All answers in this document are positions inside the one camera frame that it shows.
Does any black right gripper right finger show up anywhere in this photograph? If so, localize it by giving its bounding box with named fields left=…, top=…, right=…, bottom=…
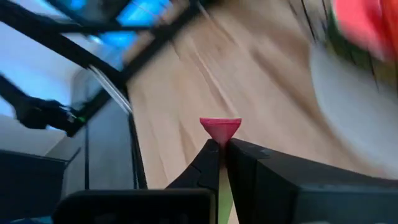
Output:
left=225, top=138, right=398, bottom=224

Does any white round woven placemat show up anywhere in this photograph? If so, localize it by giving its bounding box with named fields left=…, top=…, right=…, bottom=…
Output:
left=309, top=40, right=398, bottom=178

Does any silver metal bracket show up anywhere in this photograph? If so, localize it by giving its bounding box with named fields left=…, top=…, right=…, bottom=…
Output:
left=88, top=64, right=133, bottom=114

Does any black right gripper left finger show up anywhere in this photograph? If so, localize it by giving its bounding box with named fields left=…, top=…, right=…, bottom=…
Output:
left=166, top=138, right=220, bottom=224

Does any watermelon slice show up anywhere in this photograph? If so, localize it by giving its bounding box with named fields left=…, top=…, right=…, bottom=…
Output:
left=323, top=0, right=398, bottom=91

